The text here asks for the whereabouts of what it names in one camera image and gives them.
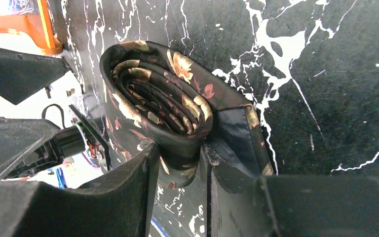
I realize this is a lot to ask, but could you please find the dark floral tie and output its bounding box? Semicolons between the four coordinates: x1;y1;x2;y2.
99;40;274;189

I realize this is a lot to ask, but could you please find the orange wooden rack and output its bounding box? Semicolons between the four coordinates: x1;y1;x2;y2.
0;0;63;55

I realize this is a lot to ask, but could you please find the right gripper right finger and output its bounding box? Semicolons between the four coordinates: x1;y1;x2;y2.
200;145;379;237

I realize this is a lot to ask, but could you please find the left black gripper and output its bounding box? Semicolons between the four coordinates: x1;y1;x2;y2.
0;48;111;180

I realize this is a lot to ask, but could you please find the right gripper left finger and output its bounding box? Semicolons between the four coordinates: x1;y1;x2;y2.
0;142;159;237

